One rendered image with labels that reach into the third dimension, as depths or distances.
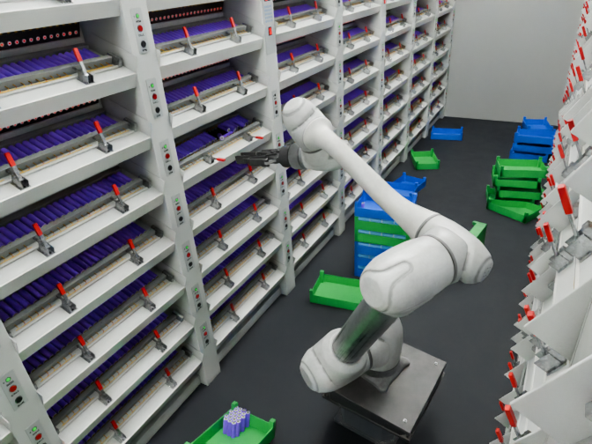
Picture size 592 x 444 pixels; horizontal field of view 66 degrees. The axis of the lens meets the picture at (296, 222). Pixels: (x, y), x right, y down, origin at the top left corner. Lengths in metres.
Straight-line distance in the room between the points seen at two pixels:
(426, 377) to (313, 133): 0.99
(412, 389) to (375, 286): 0.82
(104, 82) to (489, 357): 1.90
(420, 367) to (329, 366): 0.46
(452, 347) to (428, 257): 1.31
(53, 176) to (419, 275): 0.96
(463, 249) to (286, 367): 1.28
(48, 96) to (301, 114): 0.66
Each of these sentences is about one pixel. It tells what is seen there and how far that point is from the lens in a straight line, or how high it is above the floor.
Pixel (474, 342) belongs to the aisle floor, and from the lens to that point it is 2.38.
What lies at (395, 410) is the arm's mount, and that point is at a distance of 1.71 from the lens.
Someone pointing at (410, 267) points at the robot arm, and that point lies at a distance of 1.02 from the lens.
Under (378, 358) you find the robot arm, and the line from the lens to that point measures 1.62.
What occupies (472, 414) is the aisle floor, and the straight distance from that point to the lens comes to 2.09.
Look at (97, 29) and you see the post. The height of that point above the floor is 1.47.
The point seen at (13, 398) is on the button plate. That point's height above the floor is 0.64.
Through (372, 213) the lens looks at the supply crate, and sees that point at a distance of 2.45.
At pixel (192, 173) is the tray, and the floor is 0.95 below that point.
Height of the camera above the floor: 1.59
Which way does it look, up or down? 29 degrees down
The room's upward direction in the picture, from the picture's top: 4 degrees counter-clockwise
